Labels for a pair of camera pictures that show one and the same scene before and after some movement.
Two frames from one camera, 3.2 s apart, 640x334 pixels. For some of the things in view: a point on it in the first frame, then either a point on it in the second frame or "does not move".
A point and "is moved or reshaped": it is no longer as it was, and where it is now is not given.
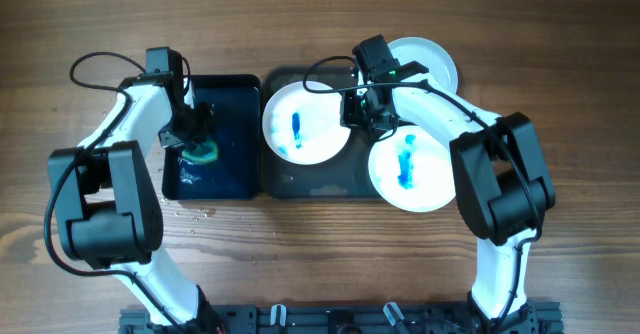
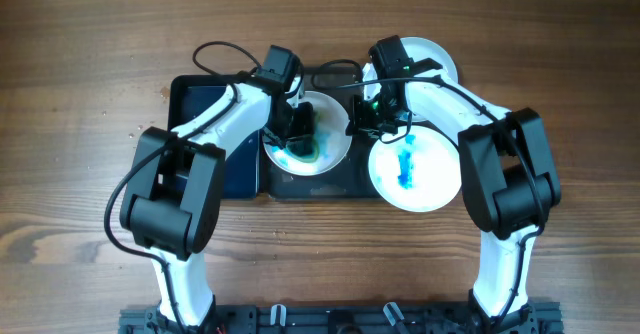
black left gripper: (203, 118) → (307, 118)
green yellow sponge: (205, 152) is moved or reshaped
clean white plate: (441, 72) does not move
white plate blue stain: (412, 170) does not move
